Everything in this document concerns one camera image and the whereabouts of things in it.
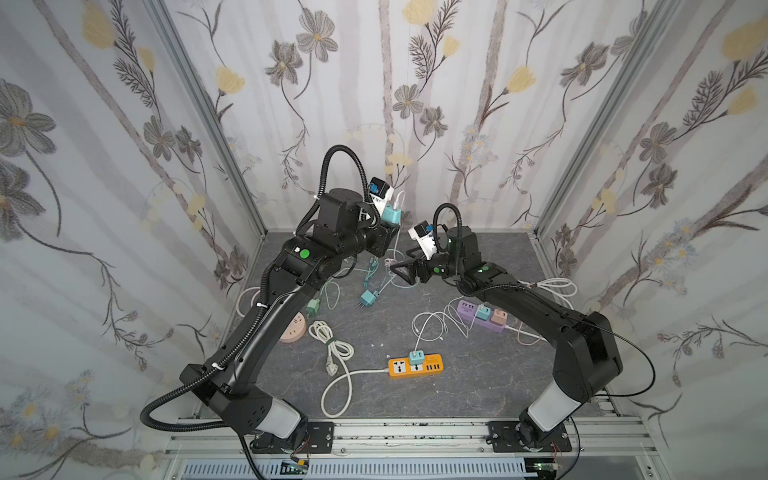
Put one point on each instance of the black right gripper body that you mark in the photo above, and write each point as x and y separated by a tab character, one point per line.
424	268

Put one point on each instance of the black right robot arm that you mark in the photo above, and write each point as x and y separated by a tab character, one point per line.
587	356

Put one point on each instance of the purple power strip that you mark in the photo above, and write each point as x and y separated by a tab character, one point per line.
473	315

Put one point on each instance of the light green USB charger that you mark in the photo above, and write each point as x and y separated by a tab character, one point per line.
313	308

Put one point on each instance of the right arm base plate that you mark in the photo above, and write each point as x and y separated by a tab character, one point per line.
515	437

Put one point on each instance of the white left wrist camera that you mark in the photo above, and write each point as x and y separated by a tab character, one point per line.
381	193

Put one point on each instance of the orange power strip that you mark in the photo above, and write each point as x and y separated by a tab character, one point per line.
402	368

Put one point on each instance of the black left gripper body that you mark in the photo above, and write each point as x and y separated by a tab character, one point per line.
387	238

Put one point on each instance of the teal USB charger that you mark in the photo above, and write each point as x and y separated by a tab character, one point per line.
391	215
368	298
416	358

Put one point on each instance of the round beige power strip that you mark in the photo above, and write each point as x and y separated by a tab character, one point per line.
295	330

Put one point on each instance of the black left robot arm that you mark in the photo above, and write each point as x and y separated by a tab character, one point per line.
227	381

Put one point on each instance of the aluminium rail frame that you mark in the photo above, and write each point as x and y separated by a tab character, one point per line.
612	447

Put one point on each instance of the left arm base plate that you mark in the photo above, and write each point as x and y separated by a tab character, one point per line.
313	437

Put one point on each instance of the pink USB charger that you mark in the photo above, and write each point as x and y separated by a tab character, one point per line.
499	317

